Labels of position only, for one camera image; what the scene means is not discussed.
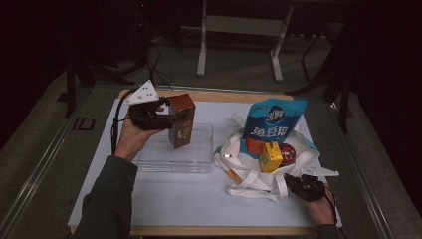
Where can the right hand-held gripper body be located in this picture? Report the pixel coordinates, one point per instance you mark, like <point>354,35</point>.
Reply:
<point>310,189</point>

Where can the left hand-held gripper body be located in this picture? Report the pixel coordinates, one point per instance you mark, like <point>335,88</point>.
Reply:
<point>146,116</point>

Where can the brown drink carton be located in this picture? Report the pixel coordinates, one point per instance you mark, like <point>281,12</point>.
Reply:
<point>182,122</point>

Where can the red can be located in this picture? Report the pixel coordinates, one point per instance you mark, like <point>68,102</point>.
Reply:
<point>288,154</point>

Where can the yellow drink carton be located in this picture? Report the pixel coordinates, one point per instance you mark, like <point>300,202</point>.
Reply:
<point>270,157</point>

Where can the clear plastic container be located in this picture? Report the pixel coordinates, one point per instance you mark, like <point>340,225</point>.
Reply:
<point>195,149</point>

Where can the white patterned tote bag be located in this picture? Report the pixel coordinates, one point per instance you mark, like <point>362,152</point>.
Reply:
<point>252,182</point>

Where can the blue snack bag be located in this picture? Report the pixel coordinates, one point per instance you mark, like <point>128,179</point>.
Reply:
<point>272,122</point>

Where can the person's right hand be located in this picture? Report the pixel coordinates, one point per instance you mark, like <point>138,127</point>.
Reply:
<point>320,209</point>

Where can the person's left hand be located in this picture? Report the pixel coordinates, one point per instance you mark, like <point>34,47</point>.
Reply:
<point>132,141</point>

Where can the black floor plate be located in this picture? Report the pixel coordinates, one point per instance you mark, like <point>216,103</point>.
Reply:
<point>84,123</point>

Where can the white table mat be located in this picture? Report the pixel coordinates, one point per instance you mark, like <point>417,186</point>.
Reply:
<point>185,199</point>

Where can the black metal stand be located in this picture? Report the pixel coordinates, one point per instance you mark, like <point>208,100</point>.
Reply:
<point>70,89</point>

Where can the dark chair legs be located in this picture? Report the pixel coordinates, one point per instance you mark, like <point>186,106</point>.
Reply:
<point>345,99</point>

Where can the white metal stand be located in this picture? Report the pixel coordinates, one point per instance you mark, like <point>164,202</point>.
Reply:
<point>244,26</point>

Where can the metal floor rail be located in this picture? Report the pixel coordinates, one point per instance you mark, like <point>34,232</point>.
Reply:
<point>36,176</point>
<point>361,172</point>

